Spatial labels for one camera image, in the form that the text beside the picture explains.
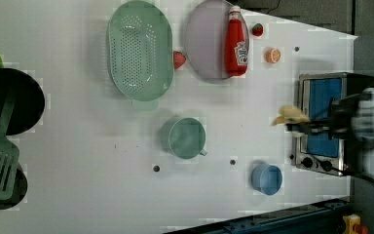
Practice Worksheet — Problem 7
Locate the green perforated colander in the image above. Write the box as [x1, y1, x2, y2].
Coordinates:
[107, 0, 174, 111]

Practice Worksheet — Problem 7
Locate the green slotted spatula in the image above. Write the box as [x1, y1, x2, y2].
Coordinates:
[0, 91, 19, 200]

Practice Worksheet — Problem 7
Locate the red plush ketchup bottle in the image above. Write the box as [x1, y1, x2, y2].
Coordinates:
[224, 6, 248, 76]

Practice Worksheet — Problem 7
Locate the silver toaster oven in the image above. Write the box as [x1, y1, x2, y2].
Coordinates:
[291, 72, 374, 176]

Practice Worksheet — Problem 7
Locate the large black round pan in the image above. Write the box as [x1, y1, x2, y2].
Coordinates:
[0, 68, 45, 136]

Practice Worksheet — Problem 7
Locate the lavender round plate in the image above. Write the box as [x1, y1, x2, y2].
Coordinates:
[184, 0, 249, 81]

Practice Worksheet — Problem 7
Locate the yellow plush peeled banana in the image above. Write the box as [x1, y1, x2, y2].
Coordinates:
[272, 105, 310, 126]

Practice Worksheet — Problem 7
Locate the small red strawberry toy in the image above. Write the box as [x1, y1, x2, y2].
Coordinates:
[252, 23, 264, 37]

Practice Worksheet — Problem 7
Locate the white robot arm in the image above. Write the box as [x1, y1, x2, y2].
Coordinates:
[276, 88, 374, 176]

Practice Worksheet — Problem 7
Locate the green mug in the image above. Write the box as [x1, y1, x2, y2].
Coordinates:
[160, 117, 207, 160]

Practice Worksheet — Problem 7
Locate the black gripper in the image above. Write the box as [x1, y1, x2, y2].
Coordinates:
[286, 94, 360, 139]

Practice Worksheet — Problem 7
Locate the orange slice toy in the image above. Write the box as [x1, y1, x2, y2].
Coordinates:
[265, 48, 281, 63]

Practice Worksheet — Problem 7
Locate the small black round pan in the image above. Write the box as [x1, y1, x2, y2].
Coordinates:
[0, 165, 28, 211]

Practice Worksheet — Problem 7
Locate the red plush strawberry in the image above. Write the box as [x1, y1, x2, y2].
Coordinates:
[173, 51, 186, 69]

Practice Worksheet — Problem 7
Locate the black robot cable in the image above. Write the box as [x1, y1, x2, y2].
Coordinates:
[332, 164, 374, 196]

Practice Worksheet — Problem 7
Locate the blue cup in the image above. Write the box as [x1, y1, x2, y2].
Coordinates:
[251, 164, 282, 196]

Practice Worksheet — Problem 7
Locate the blue metal frame rail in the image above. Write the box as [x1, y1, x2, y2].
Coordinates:
[164, 199, 352, 234]

